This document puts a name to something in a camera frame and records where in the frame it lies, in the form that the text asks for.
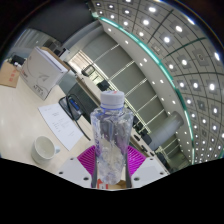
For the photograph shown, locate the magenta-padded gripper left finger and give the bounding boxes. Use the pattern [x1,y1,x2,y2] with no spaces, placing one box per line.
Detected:
[55,144,99,188]

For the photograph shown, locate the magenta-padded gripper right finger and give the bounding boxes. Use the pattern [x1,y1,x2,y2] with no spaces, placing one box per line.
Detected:
[124,144,170,188]

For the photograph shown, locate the clear plastic water bottle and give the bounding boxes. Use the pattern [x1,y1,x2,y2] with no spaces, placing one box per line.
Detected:
[89,90,135,186]

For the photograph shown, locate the white ceramic mug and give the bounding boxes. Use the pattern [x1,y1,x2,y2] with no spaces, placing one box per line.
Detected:
[31,135,62,164]

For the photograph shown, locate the white printed paper sheet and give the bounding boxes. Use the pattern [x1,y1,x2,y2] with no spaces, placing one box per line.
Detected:
[37,103,86,152]

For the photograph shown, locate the black desk telephone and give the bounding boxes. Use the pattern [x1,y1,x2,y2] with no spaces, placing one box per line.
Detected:
[58,93,92,141]

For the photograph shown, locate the row of black office chairs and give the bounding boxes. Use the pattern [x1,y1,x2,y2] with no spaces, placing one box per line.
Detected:
[81,64,174,171]

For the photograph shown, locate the large white cardboard box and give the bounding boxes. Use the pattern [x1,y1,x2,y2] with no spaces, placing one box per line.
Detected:
[19,45,69,101]

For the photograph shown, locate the group of round ceiling lights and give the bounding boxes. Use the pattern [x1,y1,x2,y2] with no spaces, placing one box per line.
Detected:
[93,0,224,164]

